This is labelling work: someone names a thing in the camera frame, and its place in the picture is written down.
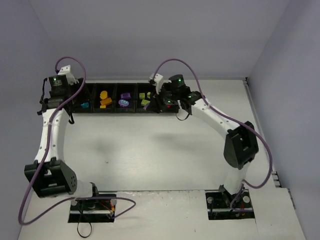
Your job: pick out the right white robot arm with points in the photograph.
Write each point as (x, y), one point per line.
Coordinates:
(240, 144)

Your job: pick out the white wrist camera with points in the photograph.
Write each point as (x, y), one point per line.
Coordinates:
(156, 80)
(67, 72)

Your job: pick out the orange yellow lego brick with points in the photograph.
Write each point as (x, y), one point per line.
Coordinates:
(103, 95)

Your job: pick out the small teal lego brick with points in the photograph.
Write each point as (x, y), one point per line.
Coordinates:
(85, 105)

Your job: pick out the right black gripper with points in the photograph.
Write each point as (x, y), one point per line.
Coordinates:
(158, 101)

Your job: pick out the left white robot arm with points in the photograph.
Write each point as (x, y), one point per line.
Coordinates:
(49, 175)

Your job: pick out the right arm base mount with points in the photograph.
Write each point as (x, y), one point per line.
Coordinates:
(223, 206)

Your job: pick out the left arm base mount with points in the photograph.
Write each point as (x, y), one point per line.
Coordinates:
(94, 210)

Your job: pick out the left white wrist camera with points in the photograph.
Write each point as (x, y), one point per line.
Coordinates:
(67, 72)

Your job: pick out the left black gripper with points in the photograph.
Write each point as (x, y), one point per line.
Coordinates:
(75, 93)

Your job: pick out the purple square lego brick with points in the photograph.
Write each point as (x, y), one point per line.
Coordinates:
(125, 96)

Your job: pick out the yellow green lego brick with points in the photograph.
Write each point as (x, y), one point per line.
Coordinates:
(144, 102)

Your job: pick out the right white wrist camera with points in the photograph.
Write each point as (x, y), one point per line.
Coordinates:
(156, 80)

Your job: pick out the orange long lego brick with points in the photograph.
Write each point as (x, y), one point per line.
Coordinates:
(106, 102)

